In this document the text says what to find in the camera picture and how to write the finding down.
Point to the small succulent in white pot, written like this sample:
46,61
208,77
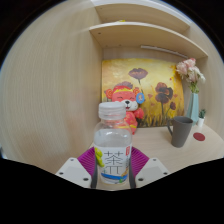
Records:
201,120

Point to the yellow poppy flower painting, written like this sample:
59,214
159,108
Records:
156,71

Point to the clear plastic drink bottle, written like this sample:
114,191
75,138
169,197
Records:
112,146

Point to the white light bar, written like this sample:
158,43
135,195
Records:
163,50

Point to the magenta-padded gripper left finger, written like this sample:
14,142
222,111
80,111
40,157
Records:
75,170

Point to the red plush mascot toy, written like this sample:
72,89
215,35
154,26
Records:
121,95

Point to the flat round red coaster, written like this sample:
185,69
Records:
199,136

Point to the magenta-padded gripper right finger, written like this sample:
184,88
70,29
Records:
151,170

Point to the light wooden shelf unit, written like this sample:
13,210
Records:
140,35

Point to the pink and white flower bouquet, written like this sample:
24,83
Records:
190,70

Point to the grey ribbed cup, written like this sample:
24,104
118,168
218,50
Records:
181,131

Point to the tall teal vase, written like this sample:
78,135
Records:
193,110

